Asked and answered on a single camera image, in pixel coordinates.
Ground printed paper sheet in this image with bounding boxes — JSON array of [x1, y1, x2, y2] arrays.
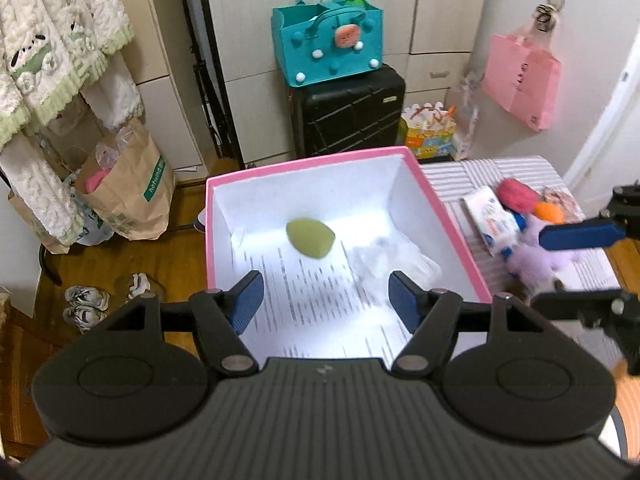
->
[[232, 230, 409, 366]]

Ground white sneakers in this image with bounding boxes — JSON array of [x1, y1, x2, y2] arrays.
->
[[63, 273, 152, 333]]

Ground teal felt tote bag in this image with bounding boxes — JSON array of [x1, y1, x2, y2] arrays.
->
[[271, 0, 384, 88]]

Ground colourful gift bag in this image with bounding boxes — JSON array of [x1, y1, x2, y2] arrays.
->
[[398, 102, 457, 162]]

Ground black suitcase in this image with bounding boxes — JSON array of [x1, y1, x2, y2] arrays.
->
[[288, 65, 406, 158]]

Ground pink fluffy strawberry toy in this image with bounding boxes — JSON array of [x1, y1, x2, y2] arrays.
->
[[496, 178, 540, 214]]

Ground cream knitted cardigan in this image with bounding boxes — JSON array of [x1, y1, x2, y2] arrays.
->
[[1, 0, 143, 246]]

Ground pink hanging shopping bag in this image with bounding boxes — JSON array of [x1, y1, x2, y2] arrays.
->
[[483, 24, 562, 132]]

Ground green soft ball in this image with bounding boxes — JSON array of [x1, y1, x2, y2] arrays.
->
[[285, 218, 335, 259]]

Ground blue wet wipes pack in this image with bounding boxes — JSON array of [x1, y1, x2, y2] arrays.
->
[[501, 209, 527, 261]]

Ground cream wardrobe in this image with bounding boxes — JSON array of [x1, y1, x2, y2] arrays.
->
[[122, 0, 484, 179]]

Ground clear plastic bag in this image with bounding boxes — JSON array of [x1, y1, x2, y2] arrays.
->
[[346, 238, 442, 304]]

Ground pink storage box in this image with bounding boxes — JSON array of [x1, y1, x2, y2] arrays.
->
[[205, 148, 490, 363]]

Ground purple plush toy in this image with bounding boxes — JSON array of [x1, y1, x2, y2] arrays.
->
[[502, 216, 580, 296]]

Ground brown paper bag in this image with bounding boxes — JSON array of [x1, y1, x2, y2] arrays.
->
[[75, 118, 175, 240]]

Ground orange soft ball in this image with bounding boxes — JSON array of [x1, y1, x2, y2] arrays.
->
[[532, 202, 565, 224]]

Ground pink floral cloth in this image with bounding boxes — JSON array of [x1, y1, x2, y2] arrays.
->
[[542, 188, 584, 223]]

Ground striped tablecloth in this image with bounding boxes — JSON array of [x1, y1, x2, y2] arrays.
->
[[418, 155, 626, 361]]

